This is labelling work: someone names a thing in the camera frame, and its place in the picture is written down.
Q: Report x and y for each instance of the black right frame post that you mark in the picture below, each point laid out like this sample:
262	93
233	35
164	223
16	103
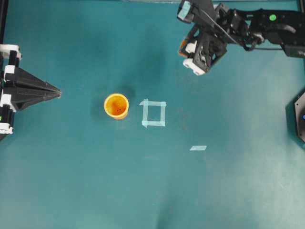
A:
302	5

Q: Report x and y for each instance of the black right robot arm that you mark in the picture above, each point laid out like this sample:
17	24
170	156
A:
285	28

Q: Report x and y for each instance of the black frame post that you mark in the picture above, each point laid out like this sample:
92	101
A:
3	16
302	5

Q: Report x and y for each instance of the light blue tape strip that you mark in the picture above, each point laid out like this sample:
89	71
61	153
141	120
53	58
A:
198	148

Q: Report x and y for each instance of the orange plastic cup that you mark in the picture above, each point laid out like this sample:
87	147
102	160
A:
116	106

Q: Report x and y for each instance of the orange cube block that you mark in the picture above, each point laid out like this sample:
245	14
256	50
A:
182	49

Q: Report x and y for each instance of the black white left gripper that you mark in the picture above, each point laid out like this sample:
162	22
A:
13	99

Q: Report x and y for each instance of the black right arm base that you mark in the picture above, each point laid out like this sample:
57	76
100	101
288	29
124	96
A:
295	118

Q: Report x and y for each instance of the black left frame post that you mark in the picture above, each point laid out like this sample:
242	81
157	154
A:
3	16

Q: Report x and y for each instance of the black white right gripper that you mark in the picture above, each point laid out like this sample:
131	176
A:
214	27

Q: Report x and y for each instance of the light blue tape square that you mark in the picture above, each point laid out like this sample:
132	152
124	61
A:
146	103

